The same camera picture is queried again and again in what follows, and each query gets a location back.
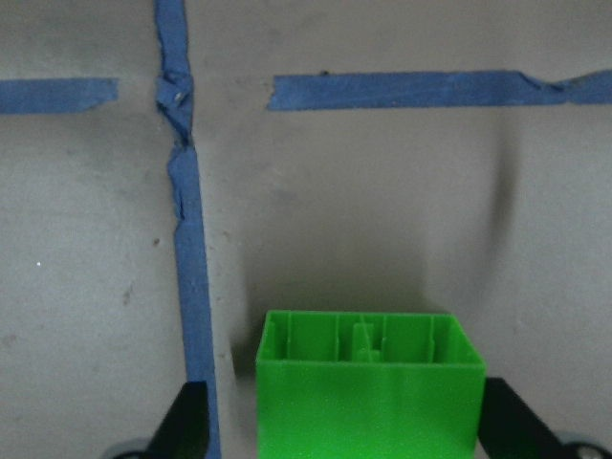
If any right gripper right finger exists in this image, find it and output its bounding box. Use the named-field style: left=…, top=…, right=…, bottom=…
left=478, top=378, right=568, bottom=459

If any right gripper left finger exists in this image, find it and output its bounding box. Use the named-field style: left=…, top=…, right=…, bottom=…
left=142, top=382, right=208, bottom=459

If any green toy block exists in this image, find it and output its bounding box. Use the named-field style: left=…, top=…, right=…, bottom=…
left=255, top=310, right=487, bottom=458

